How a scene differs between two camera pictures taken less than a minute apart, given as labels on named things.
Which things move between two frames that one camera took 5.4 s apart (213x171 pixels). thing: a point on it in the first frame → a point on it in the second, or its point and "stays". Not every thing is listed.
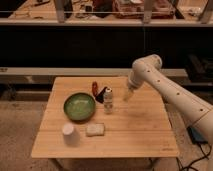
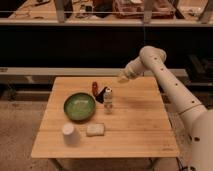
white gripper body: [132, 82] → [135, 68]
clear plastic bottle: [108, 100] stays
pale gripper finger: [128, 94] → [123, 76]
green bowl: [79, 107] stays
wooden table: [87, 117] stays
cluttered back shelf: [105, 12] stays
